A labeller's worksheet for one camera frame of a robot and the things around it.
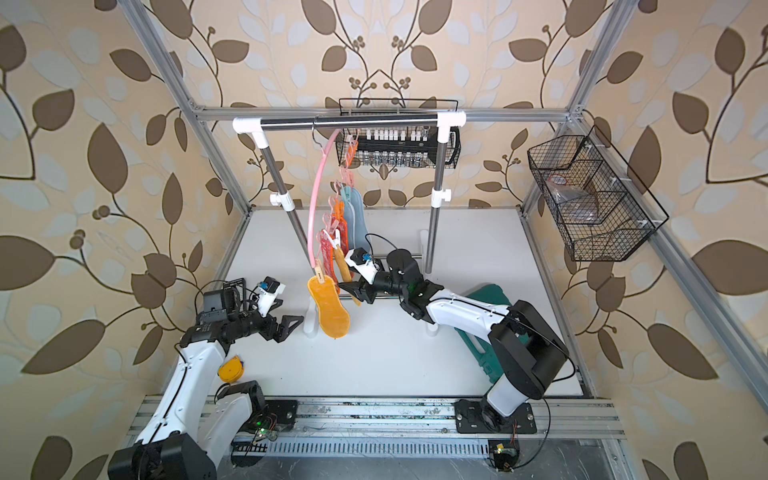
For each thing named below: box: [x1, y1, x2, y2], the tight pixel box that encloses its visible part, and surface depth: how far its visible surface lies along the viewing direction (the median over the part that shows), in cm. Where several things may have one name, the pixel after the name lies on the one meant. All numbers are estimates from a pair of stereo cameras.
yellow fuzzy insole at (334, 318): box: [308, 275, 350, 339], surface depth 73 cm
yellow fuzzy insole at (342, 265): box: [334, 246, 352, 283], surface depth 74 cm
